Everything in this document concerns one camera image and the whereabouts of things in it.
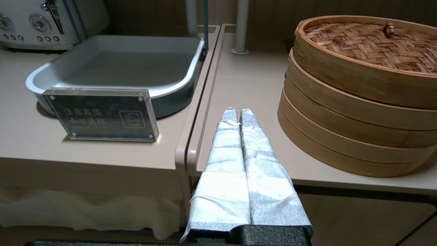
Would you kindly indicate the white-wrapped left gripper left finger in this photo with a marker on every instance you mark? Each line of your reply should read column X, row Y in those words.
column 225, row 171

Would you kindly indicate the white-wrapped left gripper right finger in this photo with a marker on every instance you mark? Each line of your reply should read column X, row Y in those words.
column 266, row 184

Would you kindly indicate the white retro toaster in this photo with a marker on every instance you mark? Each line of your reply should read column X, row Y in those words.
column 92, row 17

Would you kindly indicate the white table skirt cloth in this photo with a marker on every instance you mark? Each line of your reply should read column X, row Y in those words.
column 85, row 212

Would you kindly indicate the grey-blue white-lined rack tray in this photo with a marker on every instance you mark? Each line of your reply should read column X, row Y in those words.
column 119, row 65

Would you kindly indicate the white support pole with flange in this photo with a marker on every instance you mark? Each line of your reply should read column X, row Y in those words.
column 240, row 24

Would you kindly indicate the clear acrylic warning sign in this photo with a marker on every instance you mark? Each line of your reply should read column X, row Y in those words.
column 102, row 116

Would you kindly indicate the small woven bamboo steamer lid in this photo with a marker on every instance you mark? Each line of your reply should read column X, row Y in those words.
column 368, row 44

